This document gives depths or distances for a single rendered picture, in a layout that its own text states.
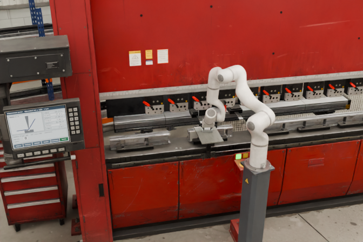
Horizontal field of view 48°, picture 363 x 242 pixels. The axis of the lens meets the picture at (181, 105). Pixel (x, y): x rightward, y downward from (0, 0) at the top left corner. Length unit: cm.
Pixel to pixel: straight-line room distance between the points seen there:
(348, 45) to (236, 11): 105
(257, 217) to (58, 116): 163
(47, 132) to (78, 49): 59
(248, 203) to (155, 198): 89
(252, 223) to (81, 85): 162
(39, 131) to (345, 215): 299
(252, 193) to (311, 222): 124
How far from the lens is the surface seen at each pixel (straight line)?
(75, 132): 274
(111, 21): 303
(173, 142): 352
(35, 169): 375
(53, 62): 257
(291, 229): 410
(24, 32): 478
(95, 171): 330
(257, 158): 297
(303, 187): 410
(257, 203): 316
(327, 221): 428
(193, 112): 367
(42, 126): 272
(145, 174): 349
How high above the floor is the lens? 269
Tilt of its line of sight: 26 degrees down
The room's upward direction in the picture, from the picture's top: straight up
